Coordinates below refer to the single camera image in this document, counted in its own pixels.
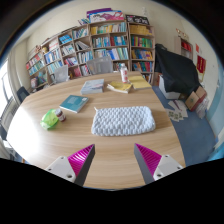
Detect colourful boxes on shelf top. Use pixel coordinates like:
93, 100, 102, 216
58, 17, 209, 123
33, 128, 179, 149
87, 8, 124, 23

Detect dark blue chair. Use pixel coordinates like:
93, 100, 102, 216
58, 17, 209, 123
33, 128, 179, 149
17, 87, 29, 103

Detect white plastic bottle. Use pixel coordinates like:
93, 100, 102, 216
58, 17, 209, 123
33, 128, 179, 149
120, 63, 128, 83

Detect white storage box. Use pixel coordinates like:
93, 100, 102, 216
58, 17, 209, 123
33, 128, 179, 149
159, 76, 180, 100

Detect white chair at left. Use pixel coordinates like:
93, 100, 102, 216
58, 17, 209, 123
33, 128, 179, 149
54, 65, 70, 83

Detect red wall cabinet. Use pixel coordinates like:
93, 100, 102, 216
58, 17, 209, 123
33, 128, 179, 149
181, 39, 193, 59

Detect yellow notepad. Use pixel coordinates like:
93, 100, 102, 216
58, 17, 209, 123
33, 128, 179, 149
129, 76, 151, 90

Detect teal book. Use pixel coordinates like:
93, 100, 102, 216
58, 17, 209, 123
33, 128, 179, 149
60, 95, 89, 113

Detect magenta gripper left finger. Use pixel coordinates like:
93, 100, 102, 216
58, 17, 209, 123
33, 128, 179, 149
46, 144, 95, 186

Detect cardboard box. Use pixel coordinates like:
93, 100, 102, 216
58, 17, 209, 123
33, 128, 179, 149
185, 86, 207, 111

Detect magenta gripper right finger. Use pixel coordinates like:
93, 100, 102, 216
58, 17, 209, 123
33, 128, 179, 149
134, 143, 182, 184

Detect black cloth cover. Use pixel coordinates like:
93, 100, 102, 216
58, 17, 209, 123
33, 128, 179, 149
155, 44, 200, 95

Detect white knitted towel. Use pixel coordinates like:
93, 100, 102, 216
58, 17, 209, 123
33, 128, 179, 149
91, 106, 156, 137

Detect green plastic bag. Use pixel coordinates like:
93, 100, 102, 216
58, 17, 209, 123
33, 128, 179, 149
40, 109, 58, 130

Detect grey office chair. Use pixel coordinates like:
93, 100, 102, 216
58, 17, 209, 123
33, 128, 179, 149
87, 56, 113, 75

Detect large wooden bookshelf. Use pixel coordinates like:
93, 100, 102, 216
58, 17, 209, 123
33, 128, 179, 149
26, 20, 155, 89

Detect small red-labelled jar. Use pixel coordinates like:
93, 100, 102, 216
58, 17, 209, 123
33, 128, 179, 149
55, 108, 66, 122

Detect grey book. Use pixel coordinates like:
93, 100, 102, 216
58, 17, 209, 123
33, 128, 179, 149
80, 79, 104, 95

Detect yellow book stack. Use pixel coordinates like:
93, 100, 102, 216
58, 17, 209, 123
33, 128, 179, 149
107, 81, 132, 93

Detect papers on floor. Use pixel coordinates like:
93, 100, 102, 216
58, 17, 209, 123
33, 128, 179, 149
166, 100, 188, 122

